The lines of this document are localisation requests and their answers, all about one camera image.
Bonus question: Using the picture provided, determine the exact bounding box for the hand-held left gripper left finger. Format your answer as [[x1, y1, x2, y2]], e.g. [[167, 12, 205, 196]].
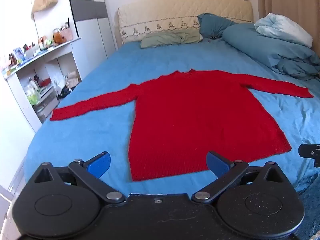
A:
[[34, 151, 125, 203]]

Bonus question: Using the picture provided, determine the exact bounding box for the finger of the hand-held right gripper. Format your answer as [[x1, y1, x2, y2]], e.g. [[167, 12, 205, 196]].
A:
[[299, 144, 320, 168]]

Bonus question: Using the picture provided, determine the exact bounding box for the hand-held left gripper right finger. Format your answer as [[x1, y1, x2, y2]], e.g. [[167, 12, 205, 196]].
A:
[[191, 151, 288, 203]]

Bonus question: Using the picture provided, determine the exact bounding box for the red knit sweater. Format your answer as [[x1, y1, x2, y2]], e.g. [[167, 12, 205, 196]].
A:
[[49, 69, 314, 182]]

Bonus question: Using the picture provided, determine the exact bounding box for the bed with blue sheet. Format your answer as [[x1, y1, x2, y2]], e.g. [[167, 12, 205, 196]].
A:
[[24, 40, 320, 240]]

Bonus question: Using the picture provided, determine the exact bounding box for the beige cloth bag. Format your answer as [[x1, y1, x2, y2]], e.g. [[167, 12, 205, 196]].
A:
[[66, 71, 82, 88]]

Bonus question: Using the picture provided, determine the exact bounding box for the green plastic bag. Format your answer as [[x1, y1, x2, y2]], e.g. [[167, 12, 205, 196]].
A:
[[26, 90, 42, 106]]

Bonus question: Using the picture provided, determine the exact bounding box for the white shelf unit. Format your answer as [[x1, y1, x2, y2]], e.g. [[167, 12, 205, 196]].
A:
[[1, 37, 83, 133]]

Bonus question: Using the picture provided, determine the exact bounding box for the teal duvet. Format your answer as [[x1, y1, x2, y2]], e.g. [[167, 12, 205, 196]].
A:
[[222, 22, 320, 81]]

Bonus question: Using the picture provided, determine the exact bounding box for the light blue blanket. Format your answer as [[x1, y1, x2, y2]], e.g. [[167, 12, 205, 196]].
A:
[[254, 13, 313, 48]]

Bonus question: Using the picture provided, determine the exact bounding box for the pink storage box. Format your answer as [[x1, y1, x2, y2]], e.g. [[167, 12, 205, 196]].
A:
[[61, 27, 74, 41]]

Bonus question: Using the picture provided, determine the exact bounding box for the green pillow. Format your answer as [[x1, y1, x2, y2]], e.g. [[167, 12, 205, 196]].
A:
[[140, 29, 203, 48]]

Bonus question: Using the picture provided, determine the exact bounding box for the blue and white carton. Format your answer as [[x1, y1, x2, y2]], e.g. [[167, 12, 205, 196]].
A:
[[13, 47, 25, 63]]

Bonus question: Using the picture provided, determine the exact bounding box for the teal pillow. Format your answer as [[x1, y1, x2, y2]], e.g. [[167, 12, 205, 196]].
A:
[[197, 13, 237, 38]]

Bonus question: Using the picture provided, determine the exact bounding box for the white and grey wardrobe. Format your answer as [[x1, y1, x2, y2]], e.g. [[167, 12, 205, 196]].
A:
[[66, 0, 118, 80]]

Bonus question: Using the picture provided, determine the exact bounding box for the beige curtain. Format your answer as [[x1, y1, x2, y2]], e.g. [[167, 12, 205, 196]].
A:
[[255, 0, 320, 45]]

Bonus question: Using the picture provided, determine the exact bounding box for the beige quilted headboard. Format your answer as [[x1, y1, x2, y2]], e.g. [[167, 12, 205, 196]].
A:
[[117, 0, 254, 46]]

